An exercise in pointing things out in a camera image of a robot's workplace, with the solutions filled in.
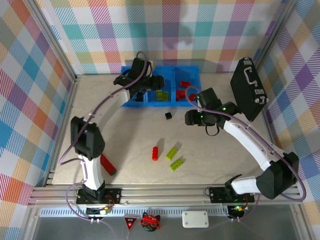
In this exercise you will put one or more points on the blue three-compartment bin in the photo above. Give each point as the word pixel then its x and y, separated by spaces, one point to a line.
pixel 167 77

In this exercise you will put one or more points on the white rectangular box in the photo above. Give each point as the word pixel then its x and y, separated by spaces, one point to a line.
pixel 195 219

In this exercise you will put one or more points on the black red triangle badge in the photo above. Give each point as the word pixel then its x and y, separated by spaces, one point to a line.
pixel 130 222

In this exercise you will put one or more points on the black lego cube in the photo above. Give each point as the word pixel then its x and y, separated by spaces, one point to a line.
pixel 168 115

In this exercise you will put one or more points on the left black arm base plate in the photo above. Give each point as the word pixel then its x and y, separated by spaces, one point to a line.
pixel 112 195

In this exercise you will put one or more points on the aluminium mounting rail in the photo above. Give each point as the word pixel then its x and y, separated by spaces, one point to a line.
pixel 162 195

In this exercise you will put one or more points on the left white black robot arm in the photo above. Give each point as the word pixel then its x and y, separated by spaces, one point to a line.
pixel 86 140

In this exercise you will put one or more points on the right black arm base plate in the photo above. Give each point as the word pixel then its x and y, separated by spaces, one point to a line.
pixel 217 193

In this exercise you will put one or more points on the left small connector board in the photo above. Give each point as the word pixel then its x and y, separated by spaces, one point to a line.
pixel 103 211

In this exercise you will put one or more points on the right small connector board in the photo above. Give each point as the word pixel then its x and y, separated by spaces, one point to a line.
pixel 237 208

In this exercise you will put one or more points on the slotted grey metal strip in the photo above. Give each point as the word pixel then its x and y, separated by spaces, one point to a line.
pixel 162 212

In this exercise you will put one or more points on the small connector board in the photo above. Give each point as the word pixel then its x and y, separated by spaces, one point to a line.
pixel 103 211
pixel 237 208

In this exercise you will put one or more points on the aluminium side rail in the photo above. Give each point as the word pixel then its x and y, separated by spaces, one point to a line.
pixel 71 100
pixel 268 133

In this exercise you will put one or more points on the red glitter tube silver cap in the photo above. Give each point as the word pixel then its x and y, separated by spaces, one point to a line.
pixel 108 165

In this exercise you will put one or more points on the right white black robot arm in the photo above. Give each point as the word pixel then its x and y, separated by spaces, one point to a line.
pixel 250 145

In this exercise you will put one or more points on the aluminium frame post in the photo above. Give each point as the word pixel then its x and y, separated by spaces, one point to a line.
pixel 275 32
pixel 58 42

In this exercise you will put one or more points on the black cat figure red glasses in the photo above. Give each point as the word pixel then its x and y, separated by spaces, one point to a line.
pixel 150 222

